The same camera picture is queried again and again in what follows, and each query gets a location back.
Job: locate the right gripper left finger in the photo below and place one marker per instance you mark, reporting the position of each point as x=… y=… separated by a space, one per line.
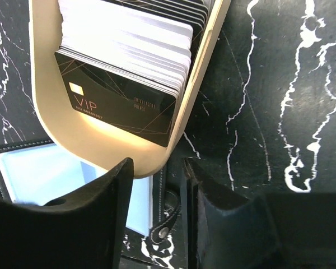
x=82 y=229

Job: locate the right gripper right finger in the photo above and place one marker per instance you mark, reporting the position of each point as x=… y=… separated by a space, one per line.
x=223 y=229

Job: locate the black VIP card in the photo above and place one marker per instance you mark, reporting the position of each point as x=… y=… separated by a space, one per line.
x=118 y=97

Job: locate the black leather card holder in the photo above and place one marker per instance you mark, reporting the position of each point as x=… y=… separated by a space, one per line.
x=37 y=172

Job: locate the beige oval card tray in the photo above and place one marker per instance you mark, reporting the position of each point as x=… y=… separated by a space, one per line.
x=90 y=139

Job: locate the stack of credit cards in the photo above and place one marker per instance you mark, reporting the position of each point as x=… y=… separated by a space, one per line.
x=152 y=42

